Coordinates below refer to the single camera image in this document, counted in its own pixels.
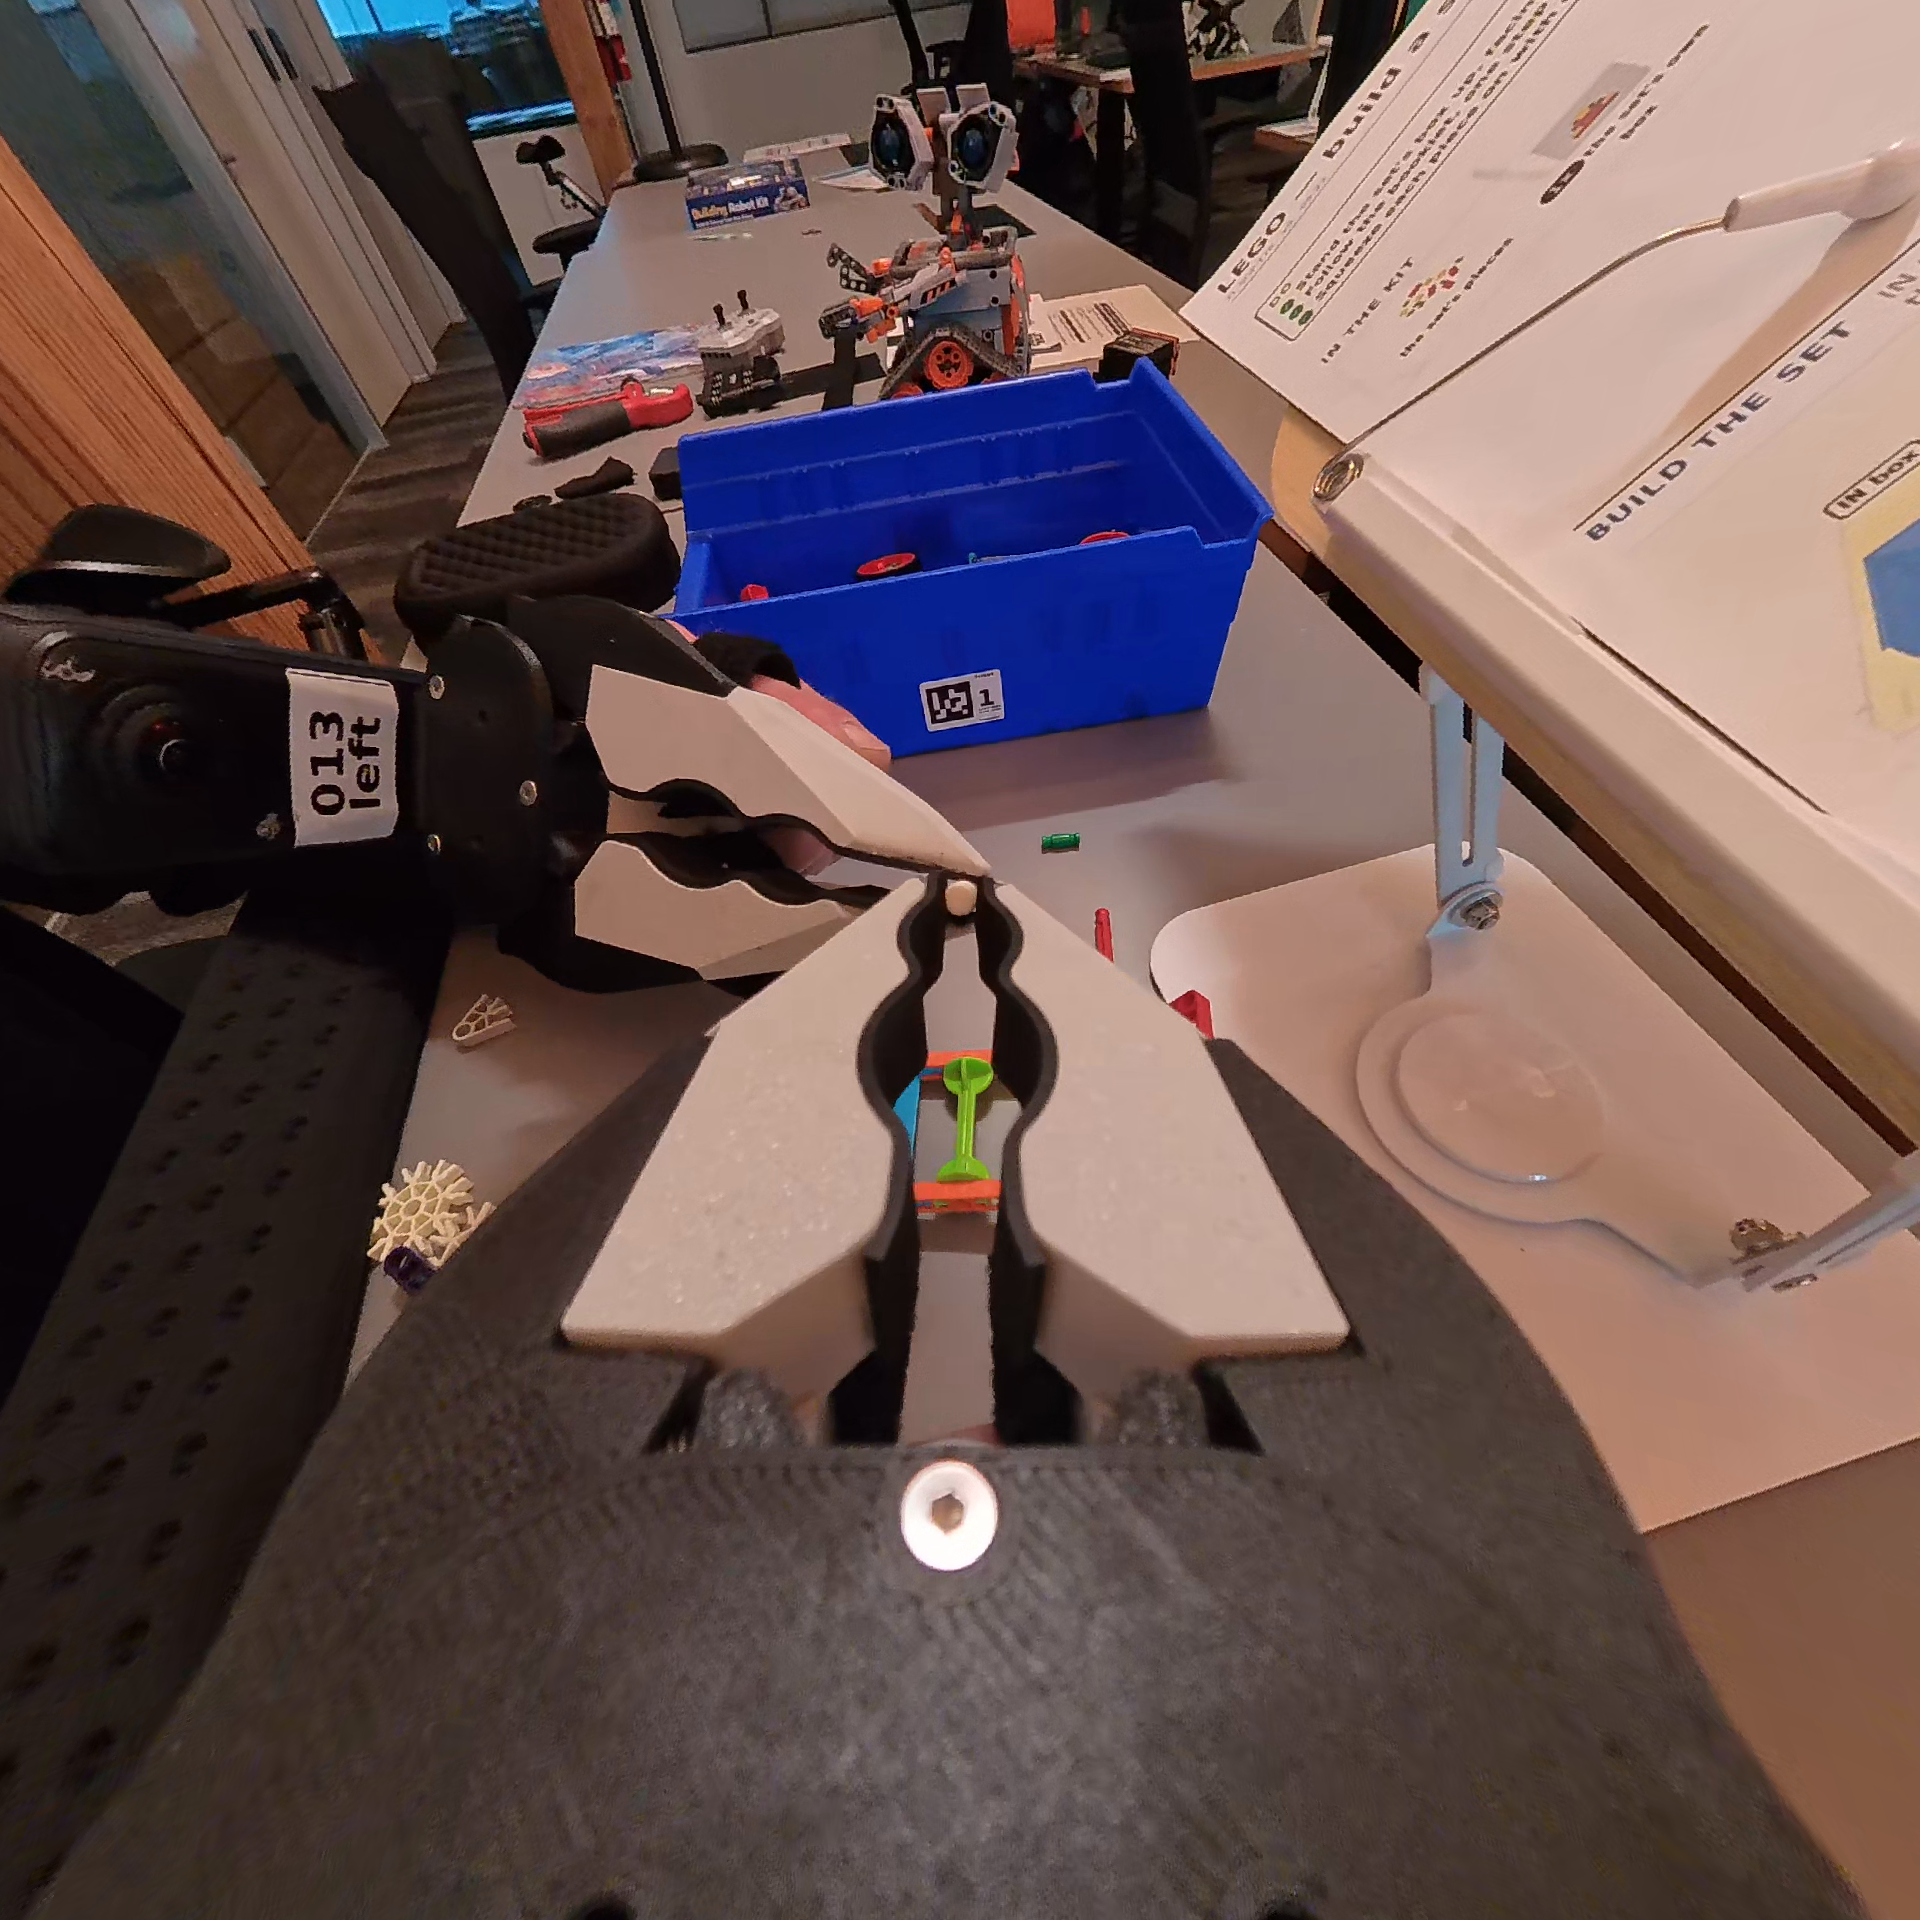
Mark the grey toy connector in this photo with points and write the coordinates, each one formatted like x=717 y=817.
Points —
x=483 y=1021

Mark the small red toy wheel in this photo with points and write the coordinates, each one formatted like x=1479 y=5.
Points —
x=1107 y=538

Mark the barcode paper sheet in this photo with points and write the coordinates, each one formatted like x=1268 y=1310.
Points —
x=1102 y=321

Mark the blue printed box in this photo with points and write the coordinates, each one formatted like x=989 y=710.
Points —
x=751 y=195

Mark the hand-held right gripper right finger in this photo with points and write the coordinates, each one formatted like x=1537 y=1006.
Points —
x=1184 y=1201

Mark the person's left hand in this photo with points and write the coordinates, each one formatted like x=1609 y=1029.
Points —
x=832 y=722

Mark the black chair armrest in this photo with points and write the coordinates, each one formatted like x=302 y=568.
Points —
x=120 y=542

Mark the glass door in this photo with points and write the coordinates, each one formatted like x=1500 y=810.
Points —
x=271 y=195

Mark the blue storage bin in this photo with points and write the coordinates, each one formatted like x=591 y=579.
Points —
x=1049 y=661

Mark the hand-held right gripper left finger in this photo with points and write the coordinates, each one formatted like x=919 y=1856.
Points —
x=735 y=1201

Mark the white toy rod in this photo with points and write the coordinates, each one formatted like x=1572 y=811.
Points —
x=961 y=897

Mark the toy tracked robot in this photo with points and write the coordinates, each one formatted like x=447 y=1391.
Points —
x=961 y=283

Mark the grey and black device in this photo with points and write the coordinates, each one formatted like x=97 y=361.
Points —
x=740 y=353

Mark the blue rod snowflake assembly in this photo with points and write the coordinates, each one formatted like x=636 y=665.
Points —
x=428 y=1208

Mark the white metal stand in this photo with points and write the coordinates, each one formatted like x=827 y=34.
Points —
x=1277 y=974

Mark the black plastic block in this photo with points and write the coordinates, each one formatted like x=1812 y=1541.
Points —
x=667 y=469

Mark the black toy bracket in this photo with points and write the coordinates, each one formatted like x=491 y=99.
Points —
x=854 y=375

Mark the colourful toy construction model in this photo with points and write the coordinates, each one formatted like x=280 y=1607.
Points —
x=961 y=1119

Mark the large red toy wheel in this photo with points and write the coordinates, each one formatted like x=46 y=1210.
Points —
x=888 y=568

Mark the black box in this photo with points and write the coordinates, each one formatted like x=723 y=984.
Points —
x=1142 y=358

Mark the black curved piece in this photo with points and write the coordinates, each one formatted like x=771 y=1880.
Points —
x=598 y=481

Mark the black textured armrest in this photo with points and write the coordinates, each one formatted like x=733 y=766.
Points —
x=540 y=562

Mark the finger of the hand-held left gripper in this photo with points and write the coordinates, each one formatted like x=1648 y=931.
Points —
x=780 y=763
x=662 y=914

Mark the red and black tool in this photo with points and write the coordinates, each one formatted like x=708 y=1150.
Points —
x=630 y=407

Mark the printed flat packet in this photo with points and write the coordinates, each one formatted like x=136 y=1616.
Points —
x=600 y=358

